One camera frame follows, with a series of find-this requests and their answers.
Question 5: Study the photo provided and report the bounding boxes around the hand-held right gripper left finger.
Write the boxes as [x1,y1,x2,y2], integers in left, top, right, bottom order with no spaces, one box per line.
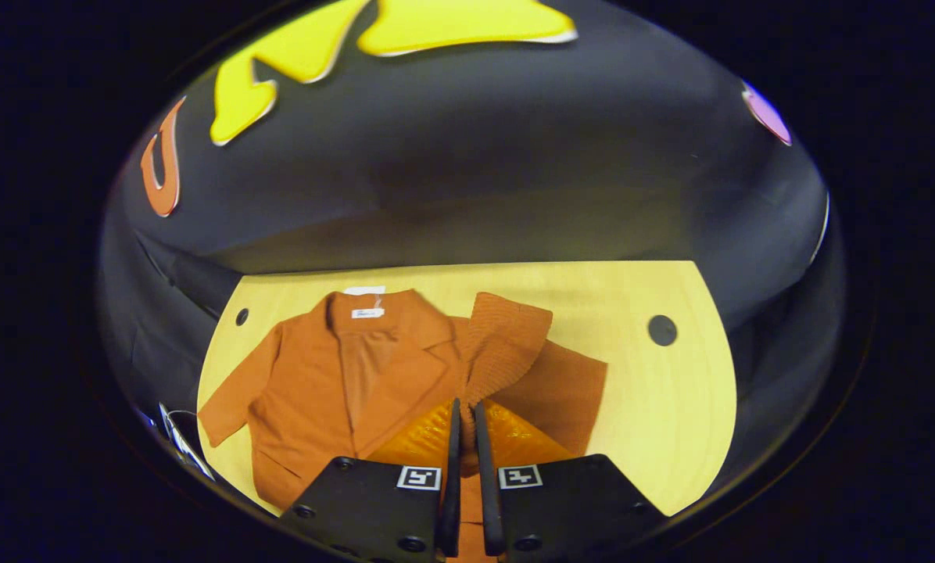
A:
[280,399,462,560]

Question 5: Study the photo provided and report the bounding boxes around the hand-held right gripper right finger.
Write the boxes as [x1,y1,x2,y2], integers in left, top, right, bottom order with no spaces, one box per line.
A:
[474,400,668,558]

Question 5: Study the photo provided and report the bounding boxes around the orange jacket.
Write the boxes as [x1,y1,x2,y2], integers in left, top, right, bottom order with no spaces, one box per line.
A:
[198,289,609,563]

